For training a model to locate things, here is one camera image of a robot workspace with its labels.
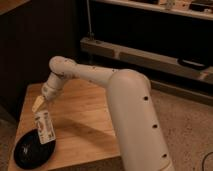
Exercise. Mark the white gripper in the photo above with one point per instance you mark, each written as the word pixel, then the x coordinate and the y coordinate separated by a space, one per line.
pixel 50 90

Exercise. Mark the clear labelled plastic bottle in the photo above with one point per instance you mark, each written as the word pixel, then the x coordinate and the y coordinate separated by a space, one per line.
pixel 44 127

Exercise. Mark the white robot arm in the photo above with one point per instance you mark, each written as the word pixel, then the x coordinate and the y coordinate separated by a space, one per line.
pixel 140 138

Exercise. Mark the light wooden table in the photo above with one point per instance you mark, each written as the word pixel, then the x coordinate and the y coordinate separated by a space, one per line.
pixel 82 125

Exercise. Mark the vertical metal pole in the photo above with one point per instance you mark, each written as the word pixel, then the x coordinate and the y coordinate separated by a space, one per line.
pixel 90 32

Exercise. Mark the grey metal beam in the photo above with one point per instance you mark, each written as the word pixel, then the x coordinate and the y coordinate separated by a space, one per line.
pixel 145 59

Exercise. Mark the wooden shelf with items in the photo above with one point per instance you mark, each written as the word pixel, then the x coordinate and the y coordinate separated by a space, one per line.
pixel 176 7

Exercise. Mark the black handle on beam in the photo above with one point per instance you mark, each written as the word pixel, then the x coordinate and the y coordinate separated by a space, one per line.
pixel 191 65

